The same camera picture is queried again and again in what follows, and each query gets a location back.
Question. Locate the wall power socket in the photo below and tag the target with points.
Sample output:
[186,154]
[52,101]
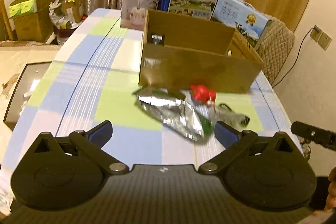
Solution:
[320,37]

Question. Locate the silver foil tea pouch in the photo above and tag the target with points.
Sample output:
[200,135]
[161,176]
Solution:
[174,113]

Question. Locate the black shaver box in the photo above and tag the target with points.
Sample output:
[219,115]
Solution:
[156,39]

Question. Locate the checkered bed sheet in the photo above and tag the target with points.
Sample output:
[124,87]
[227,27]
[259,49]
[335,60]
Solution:
[92,79]

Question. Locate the red cat figurine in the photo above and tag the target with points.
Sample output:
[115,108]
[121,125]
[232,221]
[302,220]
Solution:
[201,95]

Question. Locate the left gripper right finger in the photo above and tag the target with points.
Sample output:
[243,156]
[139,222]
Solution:
[236,145]

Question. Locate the quilted beige chair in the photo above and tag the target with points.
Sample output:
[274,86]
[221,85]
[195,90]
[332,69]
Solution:
[276,43]

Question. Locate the cardboard box with tissue packs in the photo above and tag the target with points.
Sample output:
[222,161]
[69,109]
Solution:
[31,19]

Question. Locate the white humidifier box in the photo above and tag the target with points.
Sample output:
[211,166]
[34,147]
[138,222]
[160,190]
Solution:
[133,13]

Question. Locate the person's right hand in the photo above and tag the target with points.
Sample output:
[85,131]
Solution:
[331,198]

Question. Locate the clear bag with white pads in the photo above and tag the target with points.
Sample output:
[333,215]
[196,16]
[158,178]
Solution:
[224,113]

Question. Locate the brown cardboard box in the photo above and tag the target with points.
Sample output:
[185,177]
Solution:
[196,52]

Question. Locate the plastic bag with boxes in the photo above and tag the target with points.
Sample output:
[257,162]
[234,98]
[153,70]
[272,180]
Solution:
[66,16]

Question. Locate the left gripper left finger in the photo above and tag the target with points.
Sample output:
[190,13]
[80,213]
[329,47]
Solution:
[90,143]

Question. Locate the light blue milk carton box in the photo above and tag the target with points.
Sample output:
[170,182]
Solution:
[251,23]

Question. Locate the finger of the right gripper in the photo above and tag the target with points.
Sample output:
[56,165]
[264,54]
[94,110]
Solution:
[317,135]

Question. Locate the dark framed floor panel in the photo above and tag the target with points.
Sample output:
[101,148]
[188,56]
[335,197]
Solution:
[26,84]

